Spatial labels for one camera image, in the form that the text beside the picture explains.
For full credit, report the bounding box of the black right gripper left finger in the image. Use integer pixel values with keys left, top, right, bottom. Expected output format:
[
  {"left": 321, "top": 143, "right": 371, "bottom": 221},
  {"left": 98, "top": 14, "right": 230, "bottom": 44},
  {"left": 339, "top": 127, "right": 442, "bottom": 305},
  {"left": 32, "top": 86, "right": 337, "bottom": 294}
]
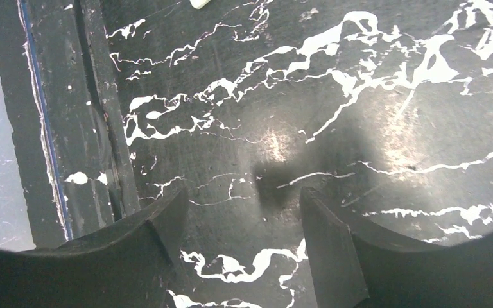
[{"left": 0, "top": 187, "right": 189, "bottom": 307}]

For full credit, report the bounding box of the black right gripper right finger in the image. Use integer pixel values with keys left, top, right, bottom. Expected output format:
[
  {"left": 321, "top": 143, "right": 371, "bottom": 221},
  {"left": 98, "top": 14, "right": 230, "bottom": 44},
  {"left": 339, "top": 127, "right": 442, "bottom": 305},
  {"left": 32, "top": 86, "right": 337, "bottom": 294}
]
[{"left": 300, "top": 187, "right": 493, "bottom": 307}]

